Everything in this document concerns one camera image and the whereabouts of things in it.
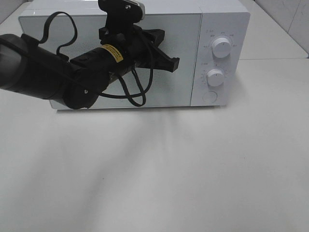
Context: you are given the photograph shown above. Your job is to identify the white microwave knob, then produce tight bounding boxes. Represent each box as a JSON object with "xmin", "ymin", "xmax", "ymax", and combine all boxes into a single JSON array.
[
  {"xmin": 206, "ymin": 69, "xmax": 225, "ymax": 87},
  {"xmin": 211, "ymin": 36, "xmax": 232, "ymax": 58}
]

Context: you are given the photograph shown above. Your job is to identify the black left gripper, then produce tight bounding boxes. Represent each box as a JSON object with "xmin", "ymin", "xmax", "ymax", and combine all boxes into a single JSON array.
[{"xmin": 70, "ymin": 25, "xmax": 180, "ymax": 80}]

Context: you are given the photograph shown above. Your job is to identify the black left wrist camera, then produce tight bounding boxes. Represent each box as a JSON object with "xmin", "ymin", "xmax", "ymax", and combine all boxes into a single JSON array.
[{"xmin": 98, "ymin": 0, "xmax": 145, "ymax": 44}]

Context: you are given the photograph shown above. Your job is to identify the round door release button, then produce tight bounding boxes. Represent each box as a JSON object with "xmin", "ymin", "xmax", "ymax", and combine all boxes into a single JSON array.
[{"xmin": 203, "ymin": 91, "xmax": 218, "ymax": 104}]

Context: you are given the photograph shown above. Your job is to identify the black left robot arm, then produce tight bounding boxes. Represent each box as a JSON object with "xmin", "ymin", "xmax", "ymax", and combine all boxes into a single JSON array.
[{"xmin": 0, "ymin": 26, "xmax": 180, "ymax": 109}]

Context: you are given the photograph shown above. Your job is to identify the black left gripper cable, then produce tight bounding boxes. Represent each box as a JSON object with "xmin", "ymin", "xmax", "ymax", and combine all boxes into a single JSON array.
[{"xmin": 40, "ymin": 11, "xmax": 155, "ymax": 107}]

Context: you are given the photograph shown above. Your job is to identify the white microwave door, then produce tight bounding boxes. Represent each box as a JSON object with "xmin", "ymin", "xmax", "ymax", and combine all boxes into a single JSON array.
[{"xmin": 19, "ymin": 14, "xmax": 201, "ymax": 109}]

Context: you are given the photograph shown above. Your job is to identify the white microwave oven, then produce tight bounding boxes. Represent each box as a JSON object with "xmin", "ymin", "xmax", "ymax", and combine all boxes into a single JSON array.
[{"xmin": 20, "ymin": 0, "xmax": 250, "ymax": 106}]

